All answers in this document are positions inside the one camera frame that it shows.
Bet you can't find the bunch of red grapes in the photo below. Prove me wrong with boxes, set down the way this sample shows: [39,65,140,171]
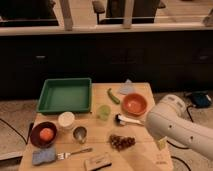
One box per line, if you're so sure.
[109,134,135,151]

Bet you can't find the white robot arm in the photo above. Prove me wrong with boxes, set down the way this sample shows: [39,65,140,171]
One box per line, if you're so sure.
[145,94,213,160]

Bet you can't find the green plastic tray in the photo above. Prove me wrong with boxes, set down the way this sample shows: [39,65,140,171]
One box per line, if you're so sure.
[37,78,92,115]

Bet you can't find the green chili pepper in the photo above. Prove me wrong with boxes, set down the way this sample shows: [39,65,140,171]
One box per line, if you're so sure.
[107,88,120,105]

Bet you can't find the green plastic cup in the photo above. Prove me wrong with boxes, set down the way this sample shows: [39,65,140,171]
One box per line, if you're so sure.
[98,105,111,121]

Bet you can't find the orange bowl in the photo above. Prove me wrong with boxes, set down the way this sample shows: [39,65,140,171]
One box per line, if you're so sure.
[121,93,148,116]

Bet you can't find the white round container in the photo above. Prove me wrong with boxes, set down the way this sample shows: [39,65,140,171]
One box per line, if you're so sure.
[58,112,75,130]

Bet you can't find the small metal cup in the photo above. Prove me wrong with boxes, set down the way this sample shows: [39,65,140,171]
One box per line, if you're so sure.
[73,126,87,144]

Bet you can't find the black office chair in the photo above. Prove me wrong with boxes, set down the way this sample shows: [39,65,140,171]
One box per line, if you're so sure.
[92,0,166,25]

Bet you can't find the wooden block eraser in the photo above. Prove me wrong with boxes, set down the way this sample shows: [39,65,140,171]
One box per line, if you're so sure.
[84,153,112,171]

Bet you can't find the orange fruit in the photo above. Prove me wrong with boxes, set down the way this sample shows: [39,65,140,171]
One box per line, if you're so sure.
[39,128,54,141]

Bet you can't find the silver metal fork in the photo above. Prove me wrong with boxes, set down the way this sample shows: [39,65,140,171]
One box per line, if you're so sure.
[56,148,93,160]

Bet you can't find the dark red bowl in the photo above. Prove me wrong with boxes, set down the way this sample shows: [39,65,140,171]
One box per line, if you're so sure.
[30,122,57,148]

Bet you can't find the blue sponge cloth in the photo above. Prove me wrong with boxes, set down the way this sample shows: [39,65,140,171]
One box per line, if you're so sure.
[32,147,56,166]

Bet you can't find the blue device on floor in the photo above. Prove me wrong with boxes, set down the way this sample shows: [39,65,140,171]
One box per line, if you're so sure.
[187,92,212,108]

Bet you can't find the white handled dish brush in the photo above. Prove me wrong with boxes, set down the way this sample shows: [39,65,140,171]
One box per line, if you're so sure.
[115,114,144,126]

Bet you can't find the black floor cable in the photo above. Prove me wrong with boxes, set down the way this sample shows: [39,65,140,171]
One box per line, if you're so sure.
[166,104,198,171]

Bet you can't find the black cable left floor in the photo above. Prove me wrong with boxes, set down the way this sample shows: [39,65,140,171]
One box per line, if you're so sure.
[0,118,34,146]

